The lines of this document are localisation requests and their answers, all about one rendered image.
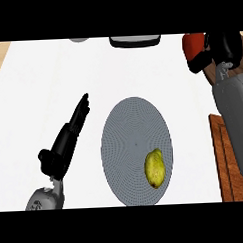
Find red bowl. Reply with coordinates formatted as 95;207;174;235
181;32;209;63

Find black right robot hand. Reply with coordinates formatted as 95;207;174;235
186;30;243;76

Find grey round object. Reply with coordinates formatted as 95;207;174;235
68;37;91;44

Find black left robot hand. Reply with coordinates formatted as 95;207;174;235
34;92;95;182

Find brown wooden board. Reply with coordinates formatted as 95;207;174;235
202;63;243;204

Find grey oval placemat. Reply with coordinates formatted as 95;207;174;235
97;94;176;208

